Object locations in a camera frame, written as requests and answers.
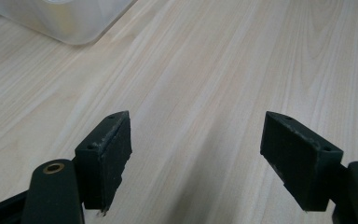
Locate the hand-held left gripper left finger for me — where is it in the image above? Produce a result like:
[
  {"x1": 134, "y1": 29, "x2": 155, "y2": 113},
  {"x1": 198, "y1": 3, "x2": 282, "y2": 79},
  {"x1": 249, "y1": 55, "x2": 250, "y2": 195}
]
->
[{"x1": 74, "y1": 110, "x2": 133, "y2": 217}]

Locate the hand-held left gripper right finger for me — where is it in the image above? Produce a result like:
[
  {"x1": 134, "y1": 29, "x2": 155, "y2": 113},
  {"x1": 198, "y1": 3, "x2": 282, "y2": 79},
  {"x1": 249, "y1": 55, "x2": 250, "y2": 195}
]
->
[{"x1": 259, "y1": 110, "x2": 345, "y2": 213}]

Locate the clear plastic container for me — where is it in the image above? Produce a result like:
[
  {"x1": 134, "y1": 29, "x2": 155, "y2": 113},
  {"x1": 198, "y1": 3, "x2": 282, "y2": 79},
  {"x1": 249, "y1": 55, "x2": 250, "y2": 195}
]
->
[{"x1": 0, "y1": 0, "x2": 138, "y2": 47}]

